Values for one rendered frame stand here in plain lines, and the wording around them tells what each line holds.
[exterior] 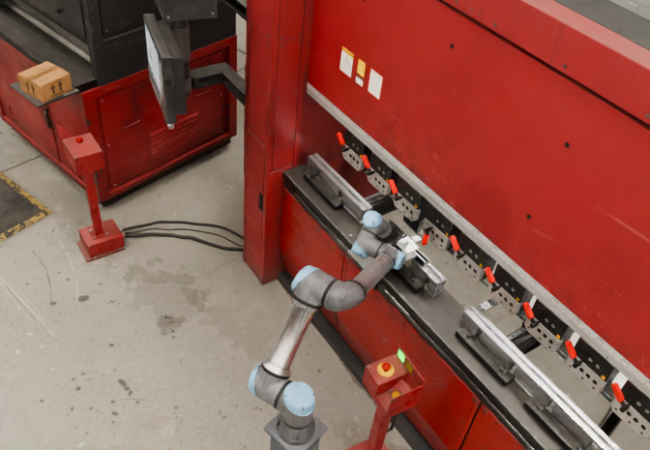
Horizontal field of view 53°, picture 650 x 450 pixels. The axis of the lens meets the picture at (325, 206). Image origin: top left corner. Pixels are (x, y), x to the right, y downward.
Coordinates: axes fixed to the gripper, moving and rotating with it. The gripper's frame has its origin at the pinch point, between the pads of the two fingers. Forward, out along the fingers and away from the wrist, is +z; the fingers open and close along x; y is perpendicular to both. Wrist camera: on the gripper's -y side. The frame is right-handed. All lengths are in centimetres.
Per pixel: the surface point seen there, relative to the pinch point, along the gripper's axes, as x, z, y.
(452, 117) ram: -9, -56, 51
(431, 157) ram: -4, -39, 37
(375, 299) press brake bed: -0.7, 18.1, -26.0
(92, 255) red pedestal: 157, 10, -139
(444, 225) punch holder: -19.4, -20.6, 21.1
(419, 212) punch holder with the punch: -3.5, -14.9, 18.0
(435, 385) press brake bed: -48, 26, -33
